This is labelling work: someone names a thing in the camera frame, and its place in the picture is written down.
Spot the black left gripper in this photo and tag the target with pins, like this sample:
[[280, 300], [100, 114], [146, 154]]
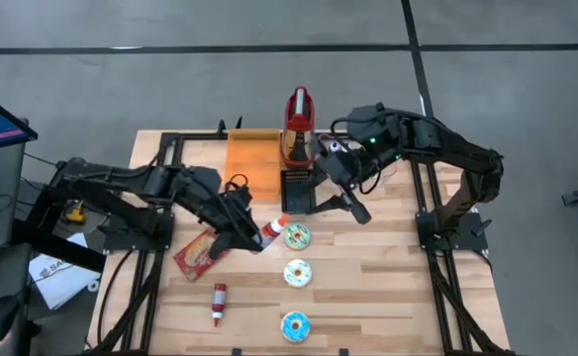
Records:
[[237, 215]]

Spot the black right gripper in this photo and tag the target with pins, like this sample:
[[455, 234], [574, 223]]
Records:
[[338, 173]]

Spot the red food colour bottle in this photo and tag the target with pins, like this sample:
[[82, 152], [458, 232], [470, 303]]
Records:
[[273, 230], [219, 299]]

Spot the red snack packet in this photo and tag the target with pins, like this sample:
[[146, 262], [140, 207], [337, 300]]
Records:
[[192, 257]]

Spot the toy donut green icing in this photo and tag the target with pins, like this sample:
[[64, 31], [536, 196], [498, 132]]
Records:
[[290, 240]]

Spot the toy donut white icing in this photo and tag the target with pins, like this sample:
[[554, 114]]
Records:
[[290, 278]]

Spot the blue food colour bottle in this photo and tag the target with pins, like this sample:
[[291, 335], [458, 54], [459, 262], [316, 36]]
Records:
[[335, 147]]

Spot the toy donut blue icing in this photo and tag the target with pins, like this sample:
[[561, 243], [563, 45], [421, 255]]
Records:
[[289, 332]]

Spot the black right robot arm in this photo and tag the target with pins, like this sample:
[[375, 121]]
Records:
[[442, 143]]

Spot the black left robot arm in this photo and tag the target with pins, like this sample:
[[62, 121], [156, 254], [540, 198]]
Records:
[[121, 183]]

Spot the black mesh basket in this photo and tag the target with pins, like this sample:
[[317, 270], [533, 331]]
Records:
[[296, 198]]

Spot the clear plastic bin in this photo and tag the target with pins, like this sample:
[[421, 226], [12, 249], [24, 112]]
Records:
[[324, 143]]

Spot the red and chrome appliance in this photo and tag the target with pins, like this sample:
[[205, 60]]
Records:
[[299, 143]]

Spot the black table clamp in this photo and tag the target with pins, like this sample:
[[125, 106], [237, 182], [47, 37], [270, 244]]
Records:
[[221, 127], [237, 352], [238, 123], [344, 352]]

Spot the yellow connector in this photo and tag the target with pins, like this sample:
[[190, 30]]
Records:
[[75, 212]]

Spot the black stand leg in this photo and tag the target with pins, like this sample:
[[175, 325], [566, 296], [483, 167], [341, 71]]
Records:
[[56, 247]]

